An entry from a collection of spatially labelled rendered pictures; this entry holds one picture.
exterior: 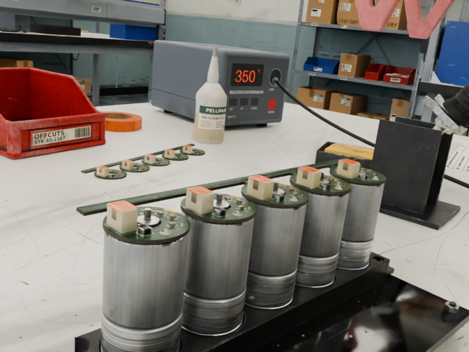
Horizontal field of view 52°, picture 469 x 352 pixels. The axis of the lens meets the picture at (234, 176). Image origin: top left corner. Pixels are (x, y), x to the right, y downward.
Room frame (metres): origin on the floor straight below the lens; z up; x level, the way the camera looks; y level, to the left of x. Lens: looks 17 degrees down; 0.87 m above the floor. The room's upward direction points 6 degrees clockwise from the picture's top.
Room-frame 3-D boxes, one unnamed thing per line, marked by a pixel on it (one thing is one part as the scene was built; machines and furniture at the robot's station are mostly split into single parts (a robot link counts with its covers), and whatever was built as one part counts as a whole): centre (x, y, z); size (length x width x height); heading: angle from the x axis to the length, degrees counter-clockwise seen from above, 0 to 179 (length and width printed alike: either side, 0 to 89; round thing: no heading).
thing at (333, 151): (0.48, -0.12, 0.76); 0.07 x 0.05 x 0.02; 70
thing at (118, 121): (0.55, 0.14, 0.76); 0.06 x 0.06 x 0.01
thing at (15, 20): (2.66, 1.27, 0.80); 0.15 x 0.12 x 0.10; 75
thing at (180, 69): (0.66, 0.04, 0.80); 0.15 x 0.12 x 0.10; 43
